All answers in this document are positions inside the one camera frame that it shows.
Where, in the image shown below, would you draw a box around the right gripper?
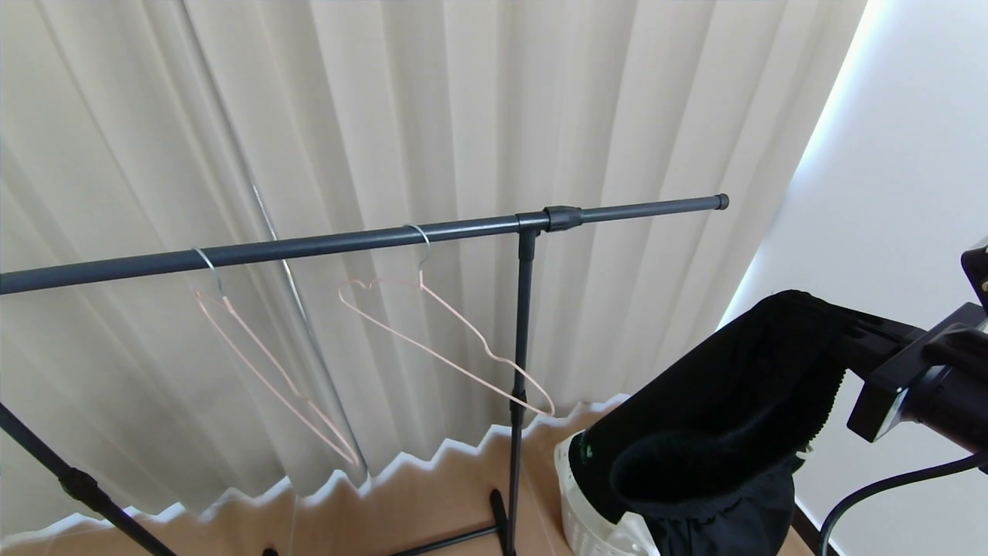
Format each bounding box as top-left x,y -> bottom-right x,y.
847,303 -> 988,473

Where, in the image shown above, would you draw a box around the black shorts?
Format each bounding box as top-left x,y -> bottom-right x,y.
568,290 -> 851,556

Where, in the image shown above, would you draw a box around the pink clothes hanger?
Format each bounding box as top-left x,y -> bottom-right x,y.
337,224 -> 557,419
191,246 -> 363,467

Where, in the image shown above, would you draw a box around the white laundry basket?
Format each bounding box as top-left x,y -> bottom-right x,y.
553,431 -> 665,556

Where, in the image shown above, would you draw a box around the black clothes rack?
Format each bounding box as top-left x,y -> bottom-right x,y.
0,194 -> 729,556

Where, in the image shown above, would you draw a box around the beige curtain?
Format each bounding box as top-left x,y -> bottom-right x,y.
0,0 -> 871,537

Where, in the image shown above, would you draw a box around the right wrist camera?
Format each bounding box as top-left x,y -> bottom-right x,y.
922,239 -> 988,368

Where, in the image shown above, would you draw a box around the black cable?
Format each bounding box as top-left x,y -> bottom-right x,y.
817,452 -> 988,556

